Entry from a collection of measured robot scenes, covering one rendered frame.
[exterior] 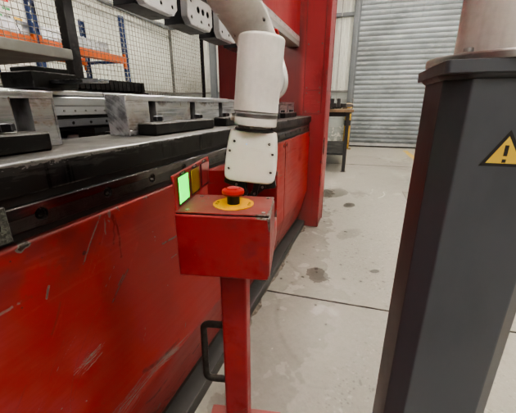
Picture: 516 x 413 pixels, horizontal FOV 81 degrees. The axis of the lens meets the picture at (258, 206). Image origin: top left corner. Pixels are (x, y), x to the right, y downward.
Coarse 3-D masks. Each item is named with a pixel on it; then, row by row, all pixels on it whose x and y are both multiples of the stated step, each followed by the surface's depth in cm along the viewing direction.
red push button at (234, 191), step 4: (224, 188) 52; (228, 188) 52; (232, 188) 52; (236, 188) 52; (240, 188) 52; (224, 192) 51; (228, 192) 51; (232, 192) 51; (236, 192) 51; (240, 192) 51; (228, 196) 51; (232, 196) 51; (236, 196) 51; (228, 200) 53; (232, 200) 52; (236, 200) 52; (232, 204) 52; (236, 204) 53
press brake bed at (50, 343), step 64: (64, 192) 47; (128, 192) 59; (0, 256) 39; (64, 256) 47; (128, 256) 61; (0, 320) 40; (64, 320) 49; (128, 320) 63; (192, 320) 88; (0, 384) 41; (64, 384) 50; (128, 384) 65; (192, 384) 102
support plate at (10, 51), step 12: (0, 36) 25; (0, 48) 25; (12, 48) 26; (24, 48) 27; (36, 48) 28; (48, 48) 29; (60, 48) 30; (0, 60) 32; (12, 60) 32; (24, 60) 32; (36, 60) 32; (48, 60) 32; (60, 60) 32
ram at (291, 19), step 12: (264, 0) 142; (276, 0) 158; (288, 0) 177; (300, 0) 201; (276, 12) 160; (288, 12) 180; (300, 12) 204; (276, 24) 162; (288, 24) 182; (288, 36) 185
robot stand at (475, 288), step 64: (448, 64) 38; (512, 64) 36; (448, 128) 42; (512, 128) 39; (448, 192) 43; (512, 192) 41; (448, 256) 46; (512, 256) 43; (448, 320) 49; (512, 320) 48; (384, 384) 63; (448, 384) 52
